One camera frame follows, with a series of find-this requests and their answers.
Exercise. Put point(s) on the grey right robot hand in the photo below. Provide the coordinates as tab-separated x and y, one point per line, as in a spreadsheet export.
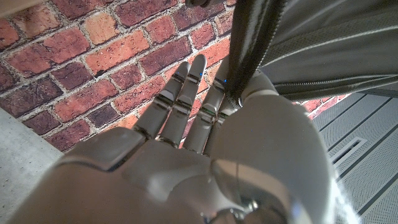
174	180

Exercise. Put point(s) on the black backpack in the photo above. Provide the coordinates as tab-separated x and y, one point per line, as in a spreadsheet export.
326	46

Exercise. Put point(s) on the red brick print backdrop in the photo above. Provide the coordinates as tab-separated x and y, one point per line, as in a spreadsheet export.
93	62

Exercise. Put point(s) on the ceiling air vent slot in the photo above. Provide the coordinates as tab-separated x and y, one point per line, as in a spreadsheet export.
348	151

